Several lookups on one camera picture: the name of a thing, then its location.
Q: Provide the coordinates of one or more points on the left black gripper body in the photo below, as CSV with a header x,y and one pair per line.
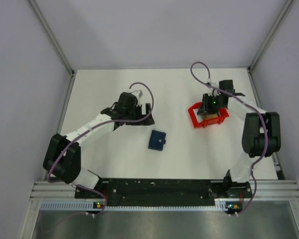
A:
x,y
135,112

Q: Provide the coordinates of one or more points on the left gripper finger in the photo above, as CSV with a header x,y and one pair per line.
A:
x,y
147,122
146,108

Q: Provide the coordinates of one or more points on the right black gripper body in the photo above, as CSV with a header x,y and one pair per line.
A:
x,y
212,103

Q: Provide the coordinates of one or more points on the red plastic bin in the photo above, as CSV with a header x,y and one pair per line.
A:
x,y
198,122

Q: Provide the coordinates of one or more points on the blue leather card holder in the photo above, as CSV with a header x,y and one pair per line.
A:
x,y
157,140

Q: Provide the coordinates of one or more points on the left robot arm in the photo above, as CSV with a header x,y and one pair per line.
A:
x,y
63,159

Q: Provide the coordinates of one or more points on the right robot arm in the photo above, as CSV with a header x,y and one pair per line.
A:
x,y
261,136

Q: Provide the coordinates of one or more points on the gold credit card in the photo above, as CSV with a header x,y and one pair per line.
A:
x,y
209,117

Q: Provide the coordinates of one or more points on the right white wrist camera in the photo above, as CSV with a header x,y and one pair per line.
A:
x,y
213,88

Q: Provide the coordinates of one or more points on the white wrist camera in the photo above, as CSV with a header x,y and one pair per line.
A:
x,y
213,88
137,93

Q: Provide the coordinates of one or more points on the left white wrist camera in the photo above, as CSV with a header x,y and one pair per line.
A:
x,y
137,93

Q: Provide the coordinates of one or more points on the right aluminium frame post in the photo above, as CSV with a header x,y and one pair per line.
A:
x,y
287,6

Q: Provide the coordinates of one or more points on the aluminium frame post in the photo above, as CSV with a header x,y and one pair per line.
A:
x,y
287,6
50,36

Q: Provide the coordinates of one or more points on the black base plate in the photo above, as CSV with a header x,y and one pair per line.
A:
x,y
163,192

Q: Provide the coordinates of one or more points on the grey slotted cable duct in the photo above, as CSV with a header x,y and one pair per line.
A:
x,y
97,206

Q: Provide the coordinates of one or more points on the aluminium front rail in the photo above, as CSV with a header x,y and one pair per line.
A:
x,y
261,190

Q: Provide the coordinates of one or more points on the left aluminium frame post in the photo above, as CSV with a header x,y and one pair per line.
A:
x,y
50,36

